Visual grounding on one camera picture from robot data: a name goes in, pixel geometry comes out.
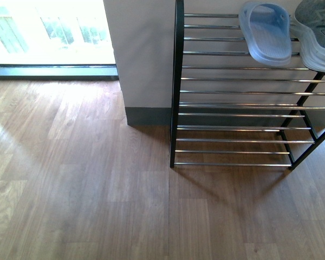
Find light blue slipper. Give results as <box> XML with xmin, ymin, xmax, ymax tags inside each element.
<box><xmin>238</xmin><ymin>1</ymin><xmax>292</xmax><ymax>67</ymax></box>

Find grey sneaker navy collar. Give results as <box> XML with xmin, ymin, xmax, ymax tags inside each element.
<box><xmin>290</xmin><ymin>1</ymin><xmax>325</xmax><ymax>73</ymax></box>

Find black metal shoe rack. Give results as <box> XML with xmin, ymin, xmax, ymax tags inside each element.
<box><xmin>170</xmin><ymin>1</ymin><xmax>325</xmax><ymax>170</ymax></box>

